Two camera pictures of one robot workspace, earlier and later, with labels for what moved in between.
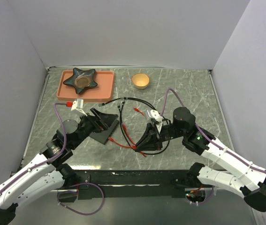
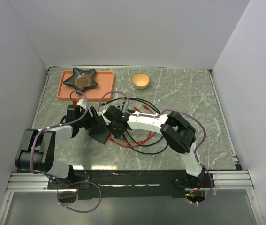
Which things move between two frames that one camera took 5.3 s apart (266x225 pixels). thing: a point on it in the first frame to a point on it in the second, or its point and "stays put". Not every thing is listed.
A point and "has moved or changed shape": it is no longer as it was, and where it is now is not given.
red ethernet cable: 133,147 has moved or changed shape
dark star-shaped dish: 81,79 stays put
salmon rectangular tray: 103,92 stays put
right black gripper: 151,139 to 116,135
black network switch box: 102,136 stays put
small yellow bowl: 140,80 stays put
